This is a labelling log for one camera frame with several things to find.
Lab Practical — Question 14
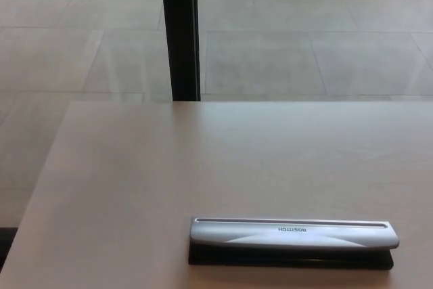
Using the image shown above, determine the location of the black vertical post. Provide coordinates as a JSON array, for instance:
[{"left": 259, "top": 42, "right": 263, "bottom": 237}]
[{"left": 159, "top": 0, "right": 202, "bottom": 102}]

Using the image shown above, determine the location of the silver Bostitch hole punch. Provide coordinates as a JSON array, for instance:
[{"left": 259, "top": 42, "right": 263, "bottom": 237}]
[{"left": 187, "top": 216, "right": 401, "bottom": 268}]

